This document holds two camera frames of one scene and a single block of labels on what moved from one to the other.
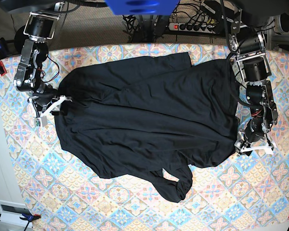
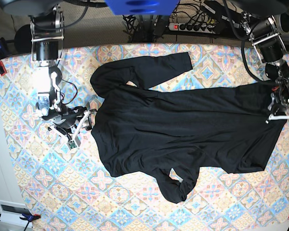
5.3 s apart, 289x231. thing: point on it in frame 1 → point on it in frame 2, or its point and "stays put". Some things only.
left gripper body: x=45 y=102 → x=69 y=125
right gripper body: x=254 y=140 → x=279 y=112
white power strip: x=205 y=28 stays put
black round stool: x=19 y=38 stays put
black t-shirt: x=155 y=117 stays put
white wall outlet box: x=10 y=212 stays put
